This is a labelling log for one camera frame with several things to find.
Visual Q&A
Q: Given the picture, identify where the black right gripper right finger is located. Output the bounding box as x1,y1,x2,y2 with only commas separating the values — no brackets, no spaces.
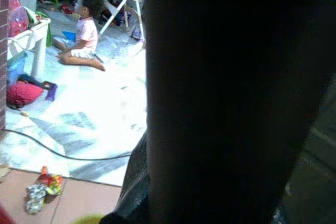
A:
143,0,336,224

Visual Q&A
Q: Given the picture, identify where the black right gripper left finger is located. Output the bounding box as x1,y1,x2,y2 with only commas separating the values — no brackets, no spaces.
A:
101,131,152,224

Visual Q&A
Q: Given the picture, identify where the white marbled floor mat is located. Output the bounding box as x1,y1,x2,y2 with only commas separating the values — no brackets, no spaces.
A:
0,0,148,187

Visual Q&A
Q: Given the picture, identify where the red yellow snack wrapper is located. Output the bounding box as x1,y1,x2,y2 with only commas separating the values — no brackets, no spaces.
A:
36,165,64,196

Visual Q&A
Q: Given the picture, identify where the silver crumpled wrapper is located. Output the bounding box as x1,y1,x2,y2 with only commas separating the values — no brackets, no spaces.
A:
25,183,48,215

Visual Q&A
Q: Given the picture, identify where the purple book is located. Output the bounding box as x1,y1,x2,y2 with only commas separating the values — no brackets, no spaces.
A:
130,26,144,42

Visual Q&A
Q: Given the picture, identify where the purple toy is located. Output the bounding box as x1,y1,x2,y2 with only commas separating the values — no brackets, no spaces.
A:
43,80,59,102

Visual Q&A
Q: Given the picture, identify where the red cushion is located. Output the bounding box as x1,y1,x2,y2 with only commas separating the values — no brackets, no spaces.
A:
6,80,45,107

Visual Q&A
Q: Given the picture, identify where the child in pink shirt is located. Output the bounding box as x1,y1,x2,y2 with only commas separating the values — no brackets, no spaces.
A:
53,0,107,72

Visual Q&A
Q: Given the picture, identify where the blue book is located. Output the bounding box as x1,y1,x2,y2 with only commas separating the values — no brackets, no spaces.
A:
61,30,77,43

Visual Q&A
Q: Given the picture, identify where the blue plastic container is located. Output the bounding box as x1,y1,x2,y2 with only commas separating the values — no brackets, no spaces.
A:
6,50,28,86

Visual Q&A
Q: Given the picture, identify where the green cloth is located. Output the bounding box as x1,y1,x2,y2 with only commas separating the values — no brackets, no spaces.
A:
27,7,53,48

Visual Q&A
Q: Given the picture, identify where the white plastic table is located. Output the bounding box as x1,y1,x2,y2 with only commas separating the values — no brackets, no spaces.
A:
6,17,52,78

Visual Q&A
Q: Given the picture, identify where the red brick tiled pillar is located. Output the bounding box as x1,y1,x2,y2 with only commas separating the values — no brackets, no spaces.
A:
0,0,12,133

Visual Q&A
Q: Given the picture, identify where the pink printed bag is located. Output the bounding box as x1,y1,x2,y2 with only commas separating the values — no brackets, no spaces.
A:
8,0,30,38

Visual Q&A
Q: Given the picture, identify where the black floor cable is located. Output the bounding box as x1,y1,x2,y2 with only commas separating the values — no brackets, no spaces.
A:
0,128,133,162

